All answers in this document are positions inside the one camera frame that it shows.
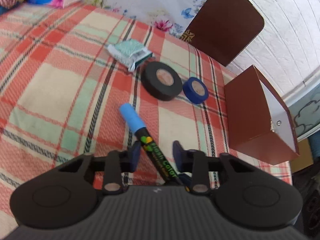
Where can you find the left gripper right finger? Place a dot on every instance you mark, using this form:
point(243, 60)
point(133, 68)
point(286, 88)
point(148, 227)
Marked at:
point(193, 168)

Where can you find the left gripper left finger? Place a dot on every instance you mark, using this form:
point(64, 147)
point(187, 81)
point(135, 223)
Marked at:
point(116, 163)

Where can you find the blue-capped black marker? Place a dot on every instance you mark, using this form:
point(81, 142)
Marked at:
point(159, 160)

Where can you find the blue tape roll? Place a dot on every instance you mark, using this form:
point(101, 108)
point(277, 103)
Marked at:
point(195, 90)

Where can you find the large black tape roll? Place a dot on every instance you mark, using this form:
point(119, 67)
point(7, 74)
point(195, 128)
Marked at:
point(161, 81)

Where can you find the teal tissue packet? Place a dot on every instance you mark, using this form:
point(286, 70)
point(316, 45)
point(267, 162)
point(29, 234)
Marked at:
point(131, 53)

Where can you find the brown cardboard box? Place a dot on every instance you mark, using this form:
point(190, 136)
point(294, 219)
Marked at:
point(259, 122)

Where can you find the plaid bed blanket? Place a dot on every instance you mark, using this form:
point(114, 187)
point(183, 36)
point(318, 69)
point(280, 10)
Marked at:
point(61, 92)

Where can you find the brown wooden headboard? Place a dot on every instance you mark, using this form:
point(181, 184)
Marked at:
point(224, 28)

